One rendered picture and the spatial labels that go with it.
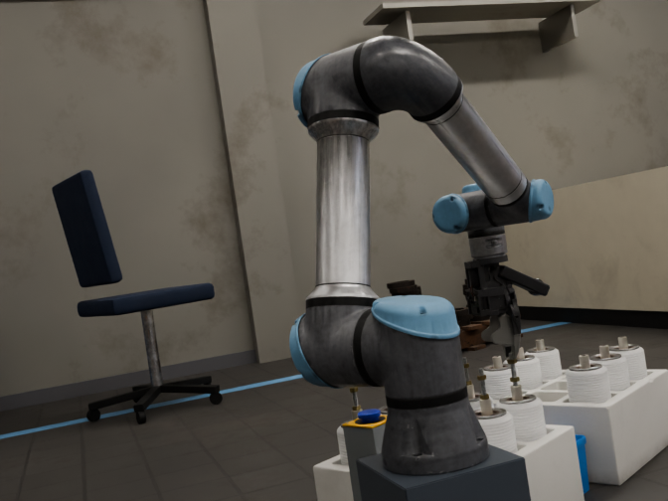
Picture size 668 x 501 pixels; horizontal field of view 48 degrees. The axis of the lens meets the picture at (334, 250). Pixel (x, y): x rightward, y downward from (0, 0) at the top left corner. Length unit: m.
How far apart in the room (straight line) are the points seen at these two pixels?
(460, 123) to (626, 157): 4.94
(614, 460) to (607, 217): 2.48
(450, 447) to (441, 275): 4.19
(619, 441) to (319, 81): 1.10
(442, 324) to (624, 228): 3.11
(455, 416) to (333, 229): 0.33
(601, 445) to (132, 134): 3.54
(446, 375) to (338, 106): 0.44
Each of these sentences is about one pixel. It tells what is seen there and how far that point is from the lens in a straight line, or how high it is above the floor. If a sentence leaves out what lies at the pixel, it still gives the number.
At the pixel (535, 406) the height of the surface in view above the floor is 0.24.
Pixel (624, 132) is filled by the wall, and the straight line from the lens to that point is 6.18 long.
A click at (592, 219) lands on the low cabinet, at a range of 4.29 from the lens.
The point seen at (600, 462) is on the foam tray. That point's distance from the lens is 1.87.
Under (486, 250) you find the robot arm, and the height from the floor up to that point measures 0.57.
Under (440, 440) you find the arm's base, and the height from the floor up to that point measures 0.34.
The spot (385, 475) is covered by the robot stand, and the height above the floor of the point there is 0.30.
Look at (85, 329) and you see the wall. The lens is 4.64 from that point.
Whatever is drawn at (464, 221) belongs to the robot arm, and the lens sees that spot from 1.45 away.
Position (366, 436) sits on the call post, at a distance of 1.30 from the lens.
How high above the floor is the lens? 0.61
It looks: level
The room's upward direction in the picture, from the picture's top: 8 degrees counter-clockwise
